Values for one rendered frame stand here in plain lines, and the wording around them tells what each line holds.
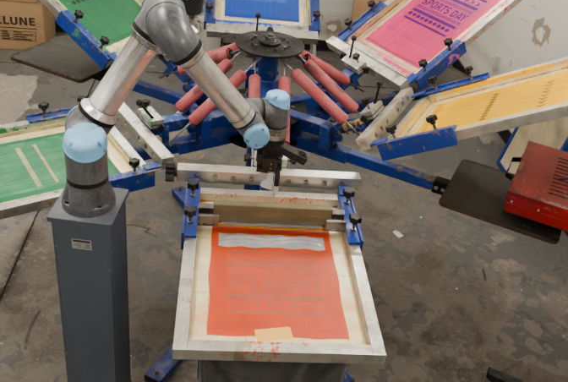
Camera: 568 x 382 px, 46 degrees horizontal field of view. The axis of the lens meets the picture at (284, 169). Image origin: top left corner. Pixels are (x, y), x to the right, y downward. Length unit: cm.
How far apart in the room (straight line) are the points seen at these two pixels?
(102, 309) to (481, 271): 241
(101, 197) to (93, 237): 12
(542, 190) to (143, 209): 234
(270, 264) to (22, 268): 182
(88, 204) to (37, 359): 141
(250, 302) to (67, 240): 57
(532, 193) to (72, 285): 161
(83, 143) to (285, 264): 77
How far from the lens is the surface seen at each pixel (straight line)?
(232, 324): 200
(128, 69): 195
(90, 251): 205
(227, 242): 228
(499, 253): 419
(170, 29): 179
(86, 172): 192
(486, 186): 287
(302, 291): 213
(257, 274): 217
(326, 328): 203
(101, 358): 234
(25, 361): 327
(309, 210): 230
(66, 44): 380
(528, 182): 266
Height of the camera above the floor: 236
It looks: 31 degrees down
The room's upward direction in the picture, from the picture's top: 7 degrees clockwise
